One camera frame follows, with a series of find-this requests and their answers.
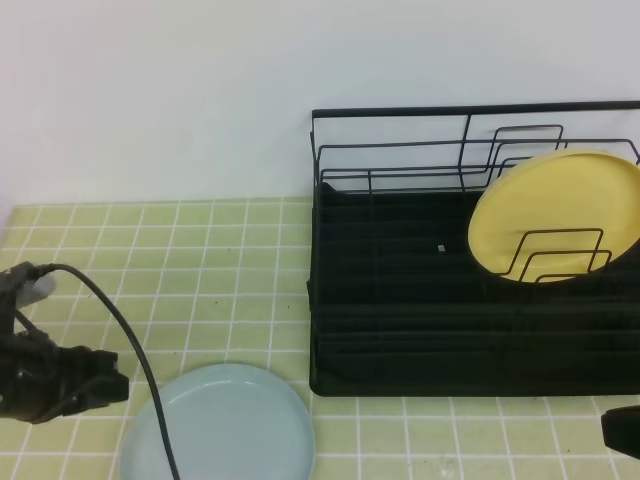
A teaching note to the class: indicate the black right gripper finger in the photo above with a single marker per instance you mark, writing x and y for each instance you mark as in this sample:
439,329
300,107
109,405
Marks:
621,430

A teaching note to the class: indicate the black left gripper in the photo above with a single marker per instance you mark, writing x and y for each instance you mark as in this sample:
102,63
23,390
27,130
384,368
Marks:
41,380

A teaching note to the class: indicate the light blue plate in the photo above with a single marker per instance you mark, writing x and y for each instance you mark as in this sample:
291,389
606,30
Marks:
235,421

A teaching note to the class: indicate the yellow plate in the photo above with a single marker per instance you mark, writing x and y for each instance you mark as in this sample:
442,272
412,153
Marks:
557,216

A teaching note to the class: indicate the black drip tray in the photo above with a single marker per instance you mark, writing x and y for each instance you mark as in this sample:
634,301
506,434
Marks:
399,307

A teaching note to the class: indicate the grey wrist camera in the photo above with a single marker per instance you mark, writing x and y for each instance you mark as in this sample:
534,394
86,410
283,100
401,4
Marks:
34,291

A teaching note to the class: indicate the black wire dish rack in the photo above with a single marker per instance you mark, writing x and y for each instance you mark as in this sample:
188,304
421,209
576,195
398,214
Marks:
458,149

